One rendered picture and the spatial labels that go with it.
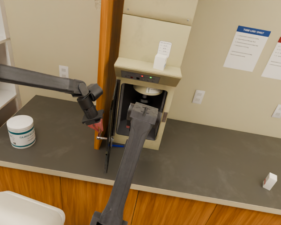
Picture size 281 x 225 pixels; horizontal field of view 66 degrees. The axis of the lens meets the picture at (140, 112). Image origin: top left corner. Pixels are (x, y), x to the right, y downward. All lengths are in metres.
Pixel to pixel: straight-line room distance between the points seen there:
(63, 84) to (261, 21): 1.25
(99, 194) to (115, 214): 0.73
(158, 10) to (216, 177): 0.97
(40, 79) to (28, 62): 0.99
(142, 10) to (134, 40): 0.14
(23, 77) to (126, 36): 0.51
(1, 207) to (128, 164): 0.31
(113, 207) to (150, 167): 0.69
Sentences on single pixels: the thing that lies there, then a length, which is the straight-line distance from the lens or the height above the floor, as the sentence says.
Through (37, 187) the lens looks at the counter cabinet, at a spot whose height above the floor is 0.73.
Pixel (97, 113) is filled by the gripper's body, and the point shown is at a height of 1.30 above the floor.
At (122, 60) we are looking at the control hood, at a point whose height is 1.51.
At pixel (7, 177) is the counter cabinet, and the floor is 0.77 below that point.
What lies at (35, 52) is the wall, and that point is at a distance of 1.80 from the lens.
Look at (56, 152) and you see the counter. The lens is 1.36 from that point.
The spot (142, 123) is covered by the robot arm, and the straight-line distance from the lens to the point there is 0.61.
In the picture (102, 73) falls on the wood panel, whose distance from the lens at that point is 1.08.
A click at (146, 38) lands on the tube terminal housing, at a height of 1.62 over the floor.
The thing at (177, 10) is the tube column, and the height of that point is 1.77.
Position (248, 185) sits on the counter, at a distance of 1.47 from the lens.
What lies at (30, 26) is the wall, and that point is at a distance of 1.75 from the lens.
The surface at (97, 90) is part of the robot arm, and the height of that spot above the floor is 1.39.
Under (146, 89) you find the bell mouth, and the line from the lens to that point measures 1.20.
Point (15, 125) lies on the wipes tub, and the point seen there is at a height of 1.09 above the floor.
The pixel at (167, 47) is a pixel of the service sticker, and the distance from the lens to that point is 1.09.
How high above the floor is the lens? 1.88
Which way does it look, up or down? 33 degrees down
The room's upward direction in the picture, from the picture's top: 10 degrees clockwise
